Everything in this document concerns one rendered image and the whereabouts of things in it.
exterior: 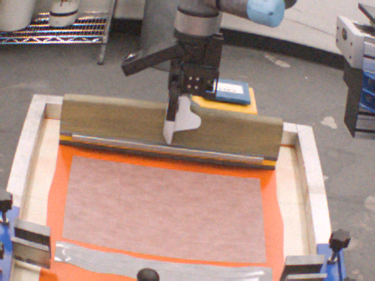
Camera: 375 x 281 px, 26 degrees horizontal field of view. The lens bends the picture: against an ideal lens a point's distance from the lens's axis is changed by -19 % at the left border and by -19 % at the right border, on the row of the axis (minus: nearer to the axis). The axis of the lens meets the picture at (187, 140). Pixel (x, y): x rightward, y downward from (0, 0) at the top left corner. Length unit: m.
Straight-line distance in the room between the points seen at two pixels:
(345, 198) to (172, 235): 2.29
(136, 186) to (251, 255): 0.27
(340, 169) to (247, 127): 2.31
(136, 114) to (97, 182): 0.15
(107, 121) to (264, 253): 0.41
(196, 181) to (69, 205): 0.27
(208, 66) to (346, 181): 2.31
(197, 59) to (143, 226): 0.31
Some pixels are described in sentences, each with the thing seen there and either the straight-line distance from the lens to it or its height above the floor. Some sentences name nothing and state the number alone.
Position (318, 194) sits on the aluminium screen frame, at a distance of 1.66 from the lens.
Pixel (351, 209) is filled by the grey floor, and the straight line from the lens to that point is 3.71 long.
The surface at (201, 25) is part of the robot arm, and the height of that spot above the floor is 1.23.
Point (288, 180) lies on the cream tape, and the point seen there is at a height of 0.95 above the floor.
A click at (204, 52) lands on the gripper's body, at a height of 1.17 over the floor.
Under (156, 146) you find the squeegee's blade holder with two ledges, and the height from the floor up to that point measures 0.99.
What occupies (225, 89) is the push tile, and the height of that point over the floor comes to 0.97.
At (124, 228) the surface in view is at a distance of 1.53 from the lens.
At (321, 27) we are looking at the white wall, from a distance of 5.11.
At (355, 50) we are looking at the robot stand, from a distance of 1.93.
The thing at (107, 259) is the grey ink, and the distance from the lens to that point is 1.43.
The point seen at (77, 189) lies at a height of 0.95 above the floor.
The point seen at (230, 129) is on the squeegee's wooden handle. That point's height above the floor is 1.03.
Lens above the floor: 1.77
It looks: 26 degrees down
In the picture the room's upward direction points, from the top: 9 degrees clockwise
